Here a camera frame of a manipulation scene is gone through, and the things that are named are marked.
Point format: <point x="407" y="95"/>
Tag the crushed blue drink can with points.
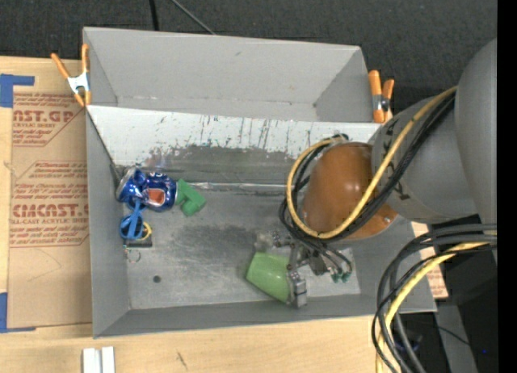
<point x="151" y="194"/>

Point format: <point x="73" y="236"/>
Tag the grey metal bin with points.
<point x="210" y="242"/>

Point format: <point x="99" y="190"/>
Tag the small black flat block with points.
<point x="139" y="243"/>

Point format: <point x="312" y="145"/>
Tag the green plastic block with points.
<point x="190" y="199"/>

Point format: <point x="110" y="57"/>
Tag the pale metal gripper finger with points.
<point x="299" y="291"/>
<point x="263" y="242"/>

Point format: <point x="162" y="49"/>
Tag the light green plastic cup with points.
<point x="268" y="275"/>

